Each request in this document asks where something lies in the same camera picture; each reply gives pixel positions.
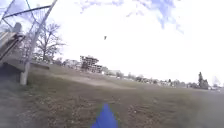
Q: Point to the wooden shelter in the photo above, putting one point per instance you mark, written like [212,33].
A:
[10,56]

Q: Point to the low pale building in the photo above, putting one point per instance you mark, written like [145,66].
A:
[70,63]

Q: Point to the metal mesh backstop fence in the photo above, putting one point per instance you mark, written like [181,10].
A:
[25,75]

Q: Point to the large bare tree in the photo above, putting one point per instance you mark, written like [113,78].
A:
[49,43]

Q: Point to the row of distant trees and buildings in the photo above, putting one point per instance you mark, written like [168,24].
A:
[150,81]

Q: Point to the unfinished multi-storey building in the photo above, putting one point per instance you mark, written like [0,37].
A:
[89,63]

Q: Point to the dark conifer tree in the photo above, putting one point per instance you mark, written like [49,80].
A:
[201,81]

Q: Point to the robot's own part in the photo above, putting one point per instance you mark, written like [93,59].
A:
[105,118]

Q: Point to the green grass field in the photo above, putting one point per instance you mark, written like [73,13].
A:
[150,106]

